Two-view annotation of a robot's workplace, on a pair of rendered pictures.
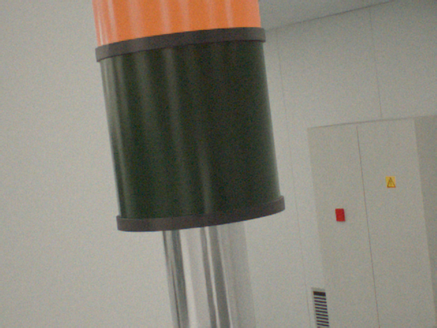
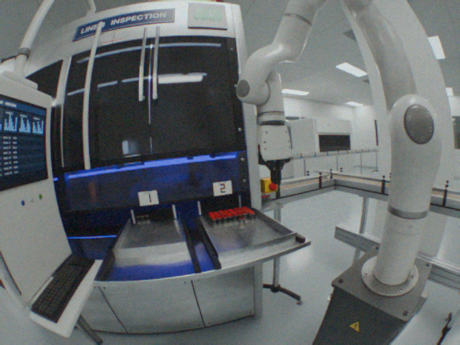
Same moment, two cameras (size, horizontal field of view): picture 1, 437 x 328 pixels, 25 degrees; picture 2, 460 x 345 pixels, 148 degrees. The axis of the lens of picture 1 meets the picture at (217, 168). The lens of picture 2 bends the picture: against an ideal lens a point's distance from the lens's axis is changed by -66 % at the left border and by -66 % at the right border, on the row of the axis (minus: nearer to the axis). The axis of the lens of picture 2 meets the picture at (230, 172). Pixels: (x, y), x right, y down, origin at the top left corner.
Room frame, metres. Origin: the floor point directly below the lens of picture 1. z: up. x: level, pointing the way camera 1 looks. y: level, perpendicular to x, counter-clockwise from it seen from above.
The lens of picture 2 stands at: (0.54, -0.94, 1.19)
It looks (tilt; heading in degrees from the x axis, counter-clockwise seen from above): 7 degrees down; 106
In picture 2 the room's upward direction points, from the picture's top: 5 degrees counter-clockwise
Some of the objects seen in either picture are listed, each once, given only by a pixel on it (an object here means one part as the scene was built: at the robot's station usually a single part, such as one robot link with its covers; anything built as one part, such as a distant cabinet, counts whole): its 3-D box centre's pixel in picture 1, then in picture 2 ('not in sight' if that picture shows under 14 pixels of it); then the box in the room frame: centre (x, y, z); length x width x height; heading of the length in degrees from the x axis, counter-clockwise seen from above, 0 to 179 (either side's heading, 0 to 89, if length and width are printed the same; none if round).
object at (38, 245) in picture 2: not in sight; (9, 181); (-0.32, -0.89, 1.19); 0.50 x 0.19 x 0.78; 119
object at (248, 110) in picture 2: not in sight; (252, 176); (0.39, -0.01, 1.05); 0.06 x 0.06 x 2.10; 34
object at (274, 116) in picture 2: not in sight; (272, 119); (0.52, -0.38, 1.27); 0.09 x 0.08 x 0.03; 34
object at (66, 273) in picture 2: not in sight; (63, 283); (-0.13, -0.81, 0.82); 0.40 x 0.14 x 0.02; 119
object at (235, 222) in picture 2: not in sight; (233, 219); (0.33, -0.23, 0.90); 0.18 x 0.02 x 0.05; 33
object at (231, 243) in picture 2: not in sight; (240, 228); (0.38, -0.30, 0.90); 0.34 x 0.26 x 0.04; 123
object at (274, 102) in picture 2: not in sight; (267, 92); (0.52, -0.39, 1.35); 0.09 x 0.08 x 0.13; 58
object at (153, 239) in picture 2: not in sight; (152, 231); (0.03, -0.40, 0.90); 0.34 x 0.26 x 0.04; 124
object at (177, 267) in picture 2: not in sight; (195, 239); (0.21, -0.36, 0.87); 0.70 x 0.48 x 0.02; 34
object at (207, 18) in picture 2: not in sight; (207, 14); (0.26, -0.14, 1.96); 0.21 x 0.01 x 0.21; 34
